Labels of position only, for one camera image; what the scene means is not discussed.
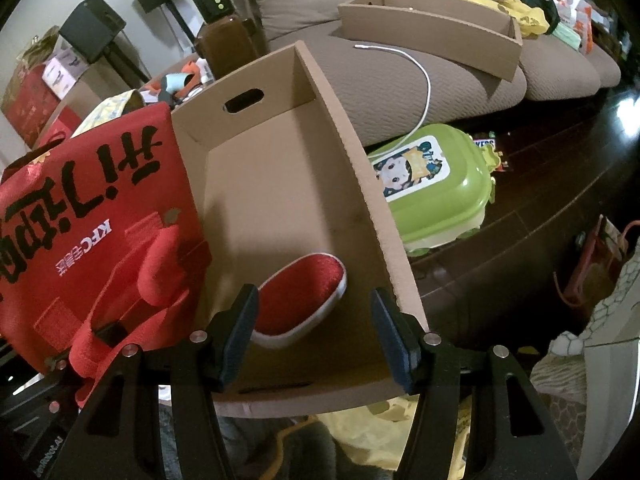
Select brown sofa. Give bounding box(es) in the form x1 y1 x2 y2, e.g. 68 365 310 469
248 0 620 145

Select green plastic kids case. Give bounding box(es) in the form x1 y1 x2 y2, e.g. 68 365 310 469
368 124 496 257

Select gold crinkled gift bag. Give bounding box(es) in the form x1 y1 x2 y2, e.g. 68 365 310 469
16 25 60 80

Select small pink white box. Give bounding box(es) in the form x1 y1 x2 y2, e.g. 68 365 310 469
42 48 89 100

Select cardboard tray on sofa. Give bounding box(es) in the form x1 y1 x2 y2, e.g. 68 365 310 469
338 0 523 81

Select open box with clutter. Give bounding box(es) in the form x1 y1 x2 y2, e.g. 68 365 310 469
140 58 214 108

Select orange white paper bag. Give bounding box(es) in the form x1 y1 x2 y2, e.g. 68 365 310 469
551 0 593 55

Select left black speaker on stand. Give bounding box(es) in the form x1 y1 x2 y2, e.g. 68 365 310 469
60 0 149 88

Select red white lint brush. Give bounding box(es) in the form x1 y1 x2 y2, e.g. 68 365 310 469
252 252 348 349

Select large brown cardboard box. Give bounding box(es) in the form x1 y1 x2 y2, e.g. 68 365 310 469
27 62 130 148

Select dark red gift box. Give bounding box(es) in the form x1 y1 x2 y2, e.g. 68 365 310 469
1 64 60 148

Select Snickers pack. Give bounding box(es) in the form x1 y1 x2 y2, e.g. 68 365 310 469
472 132 509 172

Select yellow plaid tablecloth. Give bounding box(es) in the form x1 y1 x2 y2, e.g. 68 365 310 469
70 90 145 138

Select cardboard tray box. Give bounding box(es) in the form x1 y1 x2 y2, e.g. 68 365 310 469
171 42 425 418

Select yellow plastic bag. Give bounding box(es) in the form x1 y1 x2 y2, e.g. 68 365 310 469
463 0 550 37

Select red KFC fabric tote bag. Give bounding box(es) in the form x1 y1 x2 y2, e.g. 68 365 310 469
1 103 212 404

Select white charging cable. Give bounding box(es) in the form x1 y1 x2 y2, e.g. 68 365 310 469
354 42 433 155

